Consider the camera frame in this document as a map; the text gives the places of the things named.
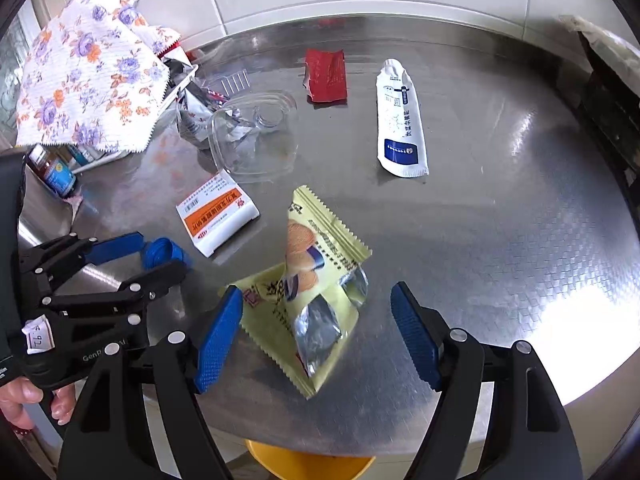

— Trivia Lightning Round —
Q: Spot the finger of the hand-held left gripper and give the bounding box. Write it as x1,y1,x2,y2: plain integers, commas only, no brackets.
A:
17,232,147,292
42,259,192,330

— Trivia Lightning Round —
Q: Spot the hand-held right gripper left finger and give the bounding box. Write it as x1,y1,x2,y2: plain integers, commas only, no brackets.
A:
59,285,246,480

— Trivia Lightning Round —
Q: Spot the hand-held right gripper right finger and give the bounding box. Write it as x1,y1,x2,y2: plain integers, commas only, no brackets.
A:
390,281,583,480

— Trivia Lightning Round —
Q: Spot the blue bottle cap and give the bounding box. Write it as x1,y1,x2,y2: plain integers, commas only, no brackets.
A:
141,237,194,271

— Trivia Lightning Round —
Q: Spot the white and orange medicine box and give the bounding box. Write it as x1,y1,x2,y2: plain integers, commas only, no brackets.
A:
176,170,261,259

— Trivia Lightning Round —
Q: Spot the yellow biscuit wrapper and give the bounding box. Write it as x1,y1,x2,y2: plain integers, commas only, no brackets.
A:
223,185,374,401

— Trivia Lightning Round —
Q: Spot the yellow bin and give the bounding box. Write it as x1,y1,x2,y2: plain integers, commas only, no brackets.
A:
245,439,377,480

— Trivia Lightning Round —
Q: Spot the clear plastic container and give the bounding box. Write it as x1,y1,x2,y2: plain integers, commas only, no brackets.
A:
200,70,300,179

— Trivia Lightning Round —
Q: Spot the white blue sachet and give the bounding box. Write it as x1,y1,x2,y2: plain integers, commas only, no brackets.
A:
376,59,430,179

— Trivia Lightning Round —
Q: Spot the red foil wrapper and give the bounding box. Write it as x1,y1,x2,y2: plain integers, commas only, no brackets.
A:
303,48,348,106

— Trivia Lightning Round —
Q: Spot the person's left hand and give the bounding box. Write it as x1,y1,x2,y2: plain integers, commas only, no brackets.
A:
0,375,77,431

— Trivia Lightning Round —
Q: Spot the brown bottle with blue label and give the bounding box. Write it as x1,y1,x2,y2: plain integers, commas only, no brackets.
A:
27,144,78,197

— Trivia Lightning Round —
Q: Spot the silver foil wrapper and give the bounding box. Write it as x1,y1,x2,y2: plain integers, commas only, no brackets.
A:
174,85,251,152

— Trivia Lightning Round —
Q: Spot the white plastic basket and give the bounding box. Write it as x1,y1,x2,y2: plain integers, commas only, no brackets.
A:
30,57,201,176

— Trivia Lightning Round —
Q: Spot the floral printed cloth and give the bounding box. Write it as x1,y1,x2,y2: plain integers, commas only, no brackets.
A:
15,0,182,154

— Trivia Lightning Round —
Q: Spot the red packet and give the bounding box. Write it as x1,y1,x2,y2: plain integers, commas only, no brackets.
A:
157,41,193,63

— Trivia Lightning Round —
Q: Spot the black stove appliance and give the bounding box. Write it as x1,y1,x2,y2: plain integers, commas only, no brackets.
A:
577,30,640,228

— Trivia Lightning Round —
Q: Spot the white crumpled cloth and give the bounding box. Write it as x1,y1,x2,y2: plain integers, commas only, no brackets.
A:
559,14,637,63

